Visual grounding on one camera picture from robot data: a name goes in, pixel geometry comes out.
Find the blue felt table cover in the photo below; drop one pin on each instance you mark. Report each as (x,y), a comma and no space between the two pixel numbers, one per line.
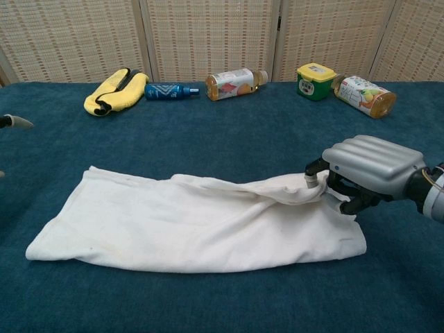
(208,301)

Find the woven folding screen panel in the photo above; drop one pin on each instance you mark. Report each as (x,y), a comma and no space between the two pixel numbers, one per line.
(416,38)
(333,34)
(208,38)
(69,38)

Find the tea bottle with red label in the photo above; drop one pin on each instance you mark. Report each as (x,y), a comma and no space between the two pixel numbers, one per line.
(229,85)

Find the blue spray bottle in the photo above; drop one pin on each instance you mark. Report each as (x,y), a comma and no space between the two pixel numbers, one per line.
(163,92)

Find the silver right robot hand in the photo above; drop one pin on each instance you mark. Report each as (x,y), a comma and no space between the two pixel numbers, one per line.
(374,156)

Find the green tub with yellow lid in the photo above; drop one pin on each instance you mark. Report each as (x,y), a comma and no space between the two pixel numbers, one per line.
(312,86)

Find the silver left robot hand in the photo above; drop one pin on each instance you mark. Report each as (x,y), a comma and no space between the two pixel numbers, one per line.
(19,122)

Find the white T-shirt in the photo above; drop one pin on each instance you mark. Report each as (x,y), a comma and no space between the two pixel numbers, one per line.
(173,222)

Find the yellow cloth mitt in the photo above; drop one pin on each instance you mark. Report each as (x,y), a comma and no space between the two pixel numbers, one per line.
(125,93)

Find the tea bottle with fruit label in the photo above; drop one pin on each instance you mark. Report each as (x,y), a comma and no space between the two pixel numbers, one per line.
(364,97)

